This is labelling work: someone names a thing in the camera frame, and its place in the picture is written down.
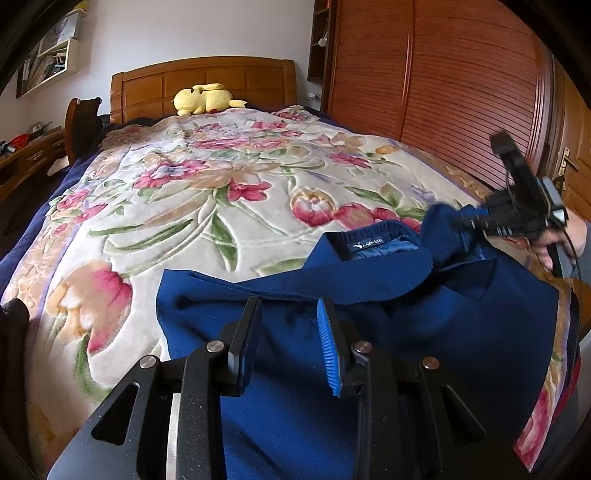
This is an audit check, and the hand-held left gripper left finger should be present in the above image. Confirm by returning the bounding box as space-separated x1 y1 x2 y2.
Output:
46 295 264 480

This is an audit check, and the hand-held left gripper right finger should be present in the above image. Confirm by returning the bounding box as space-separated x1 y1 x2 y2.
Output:
316 298 532 480

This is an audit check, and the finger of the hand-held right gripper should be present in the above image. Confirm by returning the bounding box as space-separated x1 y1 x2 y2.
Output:
450 205 492 234

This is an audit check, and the blue jacket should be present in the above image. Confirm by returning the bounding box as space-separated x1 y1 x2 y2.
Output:
156 203 578 480

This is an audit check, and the person's right hand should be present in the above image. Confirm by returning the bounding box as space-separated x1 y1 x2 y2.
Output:
538 217 587 273

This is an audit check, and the wooden door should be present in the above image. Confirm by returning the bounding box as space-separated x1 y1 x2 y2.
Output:
551 58 591 224

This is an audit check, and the wooden slatted wardrobe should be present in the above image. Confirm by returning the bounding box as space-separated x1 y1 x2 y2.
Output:
322 0 557 192

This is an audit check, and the floral blanket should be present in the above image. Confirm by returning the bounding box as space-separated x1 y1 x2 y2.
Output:
0 105 578 472

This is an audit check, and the black garment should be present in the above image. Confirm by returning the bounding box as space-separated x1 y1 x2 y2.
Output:
0 298 31 464

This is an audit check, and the narrow open wooden shelf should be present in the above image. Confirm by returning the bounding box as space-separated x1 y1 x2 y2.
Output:
307 0 334 85

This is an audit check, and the yellow plush toy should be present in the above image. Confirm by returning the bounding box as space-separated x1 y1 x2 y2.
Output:
173 83 248 116

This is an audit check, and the wooden bed headboard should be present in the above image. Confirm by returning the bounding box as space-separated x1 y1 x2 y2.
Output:
110 56 296 125

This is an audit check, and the wooden chair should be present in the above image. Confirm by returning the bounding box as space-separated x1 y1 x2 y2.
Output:
64 97 103 166

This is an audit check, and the long wooden desk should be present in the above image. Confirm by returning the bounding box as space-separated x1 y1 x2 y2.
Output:
0 126 66 206

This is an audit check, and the brass door handle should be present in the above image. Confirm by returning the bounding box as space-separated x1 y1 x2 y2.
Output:
556 147 579 178

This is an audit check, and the white wall shelf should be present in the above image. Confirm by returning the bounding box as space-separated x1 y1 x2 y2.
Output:
16 0 90 99

